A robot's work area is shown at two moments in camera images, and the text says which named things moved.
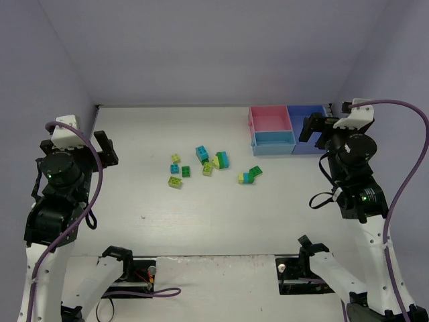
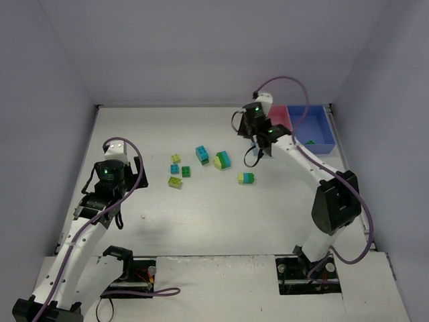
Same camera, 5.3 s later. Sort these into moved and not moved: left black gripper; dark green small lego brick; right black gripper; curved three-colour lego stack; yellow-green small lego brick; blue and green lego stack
Moved: right black gripper; left black gripper
Not moved: dark green small lego brick; curved three-colour lego stack; blue and green lego stack; yellow-green small lego brick
